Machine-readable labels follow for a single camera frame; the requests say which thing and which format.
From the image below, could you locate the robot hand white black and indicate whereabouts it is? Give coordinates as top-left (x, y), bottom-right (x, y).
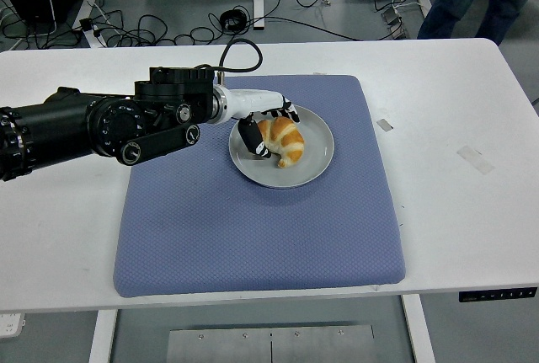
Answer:
top-left (221, 87), bottom-right (303, 159)

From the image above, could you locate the croissant bread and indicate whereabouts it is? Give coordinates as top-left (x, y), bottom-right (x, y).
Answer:
top-left (256, 116), bottom-right (306, 169)

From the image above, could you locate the grey round plate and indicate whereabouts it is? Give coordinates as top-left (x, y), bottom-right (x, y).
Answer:
top-left (228, 104), bottom-right (336, 190)

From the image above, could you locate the blue quilted mat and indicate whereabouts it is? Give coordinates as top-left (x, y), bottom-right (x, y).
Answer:
top-left (112, 74), bottom-right (408, 300)

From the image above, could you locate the grey foot pedal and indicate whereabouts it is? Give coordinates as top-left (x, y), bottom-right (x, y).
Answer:
top-left (381, 7), bottom-right (410, 40)

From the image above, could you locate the large clear tape piece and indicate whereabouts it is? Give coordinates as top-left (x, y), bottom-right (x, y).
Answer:
top-left (456, 145), bottom-right (494, 175)

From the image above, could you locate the white table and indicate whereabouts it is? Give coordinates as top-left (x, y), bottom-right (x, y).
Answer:
top-left (0, 37), bottom-right (539, 363)

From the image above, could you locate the grey metal plate with screws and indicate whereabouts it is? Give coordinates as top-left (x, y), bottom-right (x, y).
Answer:
top-left (166, 323), bottom-right (376, 363)

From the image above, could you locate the black table control panel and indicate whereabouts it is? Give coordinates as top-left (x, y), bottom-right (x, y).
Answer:
top-left (457, 286), bottom-right (539, 303)

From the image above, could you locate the white power strip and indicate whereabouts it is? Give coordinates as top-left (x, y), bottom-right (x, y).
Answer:
top-left (0, 312), bottom-right (26, 338)

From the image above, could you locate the coiled black cable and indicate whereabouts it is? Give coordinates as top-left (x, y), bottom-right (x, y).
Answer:
top-left (218, 8), bottom-right (248, 32)

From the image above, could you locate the white desk frame with cables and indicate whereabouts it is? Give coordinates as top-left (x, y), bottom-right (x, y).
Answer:
top-left (67, 0), bottom-right (107, 49)

